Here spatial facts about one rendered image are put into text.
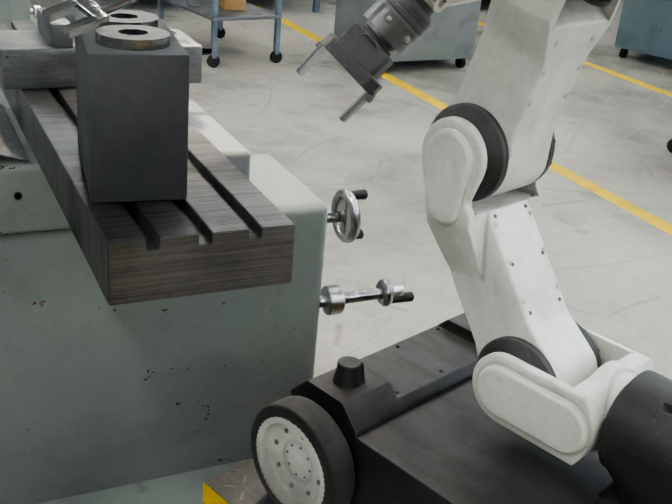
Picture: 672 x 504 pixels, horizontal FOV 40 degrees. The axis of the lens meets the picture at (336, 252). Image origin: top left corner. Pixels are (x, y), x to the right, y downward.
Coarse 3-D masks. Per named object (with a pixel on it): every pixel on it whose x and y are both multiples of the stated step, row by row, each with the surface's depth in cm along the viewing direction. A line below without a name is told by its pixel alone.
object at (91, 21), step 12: (72, 0) 81; (84, 0) 81; (96, 0) 81; (108, 0) 81; (120, 0) 82; (132, 0) 82; (48, 12) 79; (60, 12) 80; (72, 12) 81; (84, 12) 80; (96, 12) 80; (108, 12) 81; (72, 24) 78; (84, 24) 79; (96, 24) 79; (72, 36) 78
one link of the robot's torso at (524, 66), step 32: (512, 0) 121; (544, 0) 117; (576, 0) 125; (512, 32) 124; (544, 32) 119; (576, 32) 123; (480, 64) 130; (512, 64) 126; (544, 64) 123; (576, 64) 129; (480, 96) 131; (512, 96) 128; (544, 96) 128; (480, 128) 130; (512, 128) 129; (544, 128) 134; (512, 160) 131; (544, 160) 137; (480, 192) 133
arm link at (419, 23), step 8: (392, 0) 145; (400, 0) 144; (408, 0) 144; (416, 0) 145; (424, 0) 145; (432, 0) 144; (440, 0) 145; (448, 0) 148; (400, 8) 144; (408, 8) 144; (416, 8) 144; (424, 8) 146; (432, 8) 146; (440, 8) 149; (408, 16) 144; (416, 16) 145; (424, 16) 145; (416, 24) 145; (424, 24) 146; (416, 32) 147
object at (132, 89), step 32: (96, 32) 112; (128, 32) 115; (160, 32) 115; (96, 64) 108; (128, 64) 109; (160, 64) 110; (96, 96) 110; (128, 96) 111; (160, 96) 112; (96, 128) 111; (128, 128) 112; (160, 128) 114; (96, 160) 113; (128, 160) 114; (160, 160) 115; (96, 192) 114; (128, 192) 116; (160, 192) 117
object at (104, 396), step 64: (0, 256) 153; (64, 256) 158; (320, 256) 181; (0, 320) 158; (64, 320) 163; (128, 320) 168; (192, 320) 174; (256, 320) 180; (0, 384) 163; (64, 384) 168; (128, 384) 174; (192, 384) 180; (256, 384) 187; (0, 448) 168; (64, 448) 174; (128, 448) 180; (192, 448) 186
